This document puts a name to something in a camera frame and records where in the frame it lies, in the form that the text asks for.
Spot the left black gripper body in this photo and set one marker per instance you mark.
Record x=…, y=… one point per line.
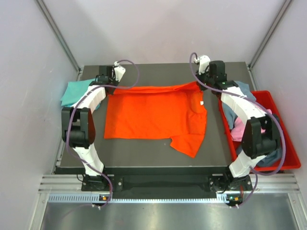
x=113, y=81

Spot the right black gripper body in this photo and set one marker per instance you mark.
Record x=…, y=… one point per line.
x=205, y=79

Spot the orange t shirt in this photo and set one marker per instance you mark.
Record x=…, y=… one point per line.
x=171, y=112

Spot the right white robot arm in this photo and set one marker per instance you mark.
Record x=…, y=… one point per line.
x=261, y=135

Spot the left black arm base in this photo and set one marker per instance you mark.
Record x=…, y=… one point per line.
x=100, y=183

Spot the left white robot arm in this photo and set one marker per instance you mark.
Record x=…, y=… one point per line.
x=78, y=130

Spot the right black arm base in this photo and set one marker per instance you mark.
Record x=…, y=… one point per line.
x=221, y=183

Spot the folded teal t shirt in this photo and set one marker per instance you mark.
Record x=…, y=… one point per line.
x=74, y=92

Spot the red plastic bin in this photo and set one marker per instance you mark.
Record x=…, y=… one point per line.
x=265, y=99

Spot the pink t shirt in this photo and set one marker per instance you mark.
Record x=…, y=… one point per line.
x=238, y=130

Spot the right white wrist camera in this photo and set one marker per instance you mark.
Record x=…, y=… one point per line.
x=203, y=62

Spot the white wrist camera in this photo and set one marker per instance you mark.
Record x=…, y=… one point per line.
x=119, y=71
x=203, y=62

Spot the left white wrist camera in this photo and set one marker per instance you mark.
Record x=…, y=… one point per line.
x=119, y=71

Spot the left corner aluminium post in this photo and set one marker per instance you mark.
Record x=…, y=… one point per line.
x=58, y=34

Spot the corner aluminium post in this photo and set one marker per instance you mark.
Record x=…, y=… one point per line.
x=58, y=34
x=270, y=32

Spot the right corner aluminium post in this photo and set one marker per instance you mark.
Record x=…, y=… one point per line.
x=270, y=32

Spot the slotted grey cable duct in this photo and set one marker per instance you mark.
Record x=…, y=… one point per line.
x=101, y=199

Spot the aluminium frame rail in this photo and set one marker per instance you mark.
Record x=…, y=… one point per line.
x=278, y=183

